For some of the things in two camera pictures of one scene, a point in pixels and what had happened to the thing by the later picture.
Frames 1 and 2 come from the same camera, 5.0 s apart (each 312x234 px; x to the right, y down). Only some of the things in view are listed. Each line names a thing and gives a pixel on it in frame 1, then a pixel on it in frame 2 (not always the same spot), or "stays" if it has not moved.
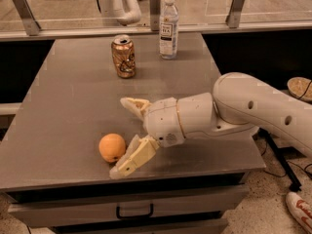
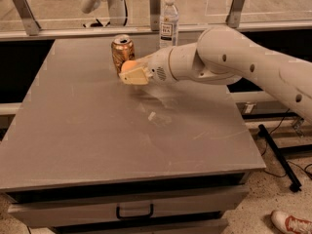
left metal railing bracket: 24,12 stays
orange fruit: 112,146 → 129,65
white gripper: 161,121 → 158,66
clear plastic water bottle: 169,28 stays
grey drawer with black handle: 31,208 stays
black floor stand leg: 294,183 stays
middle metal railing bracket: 155,8 stays
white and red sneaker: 299,210 → 290,224
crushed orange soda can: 124,57 stays
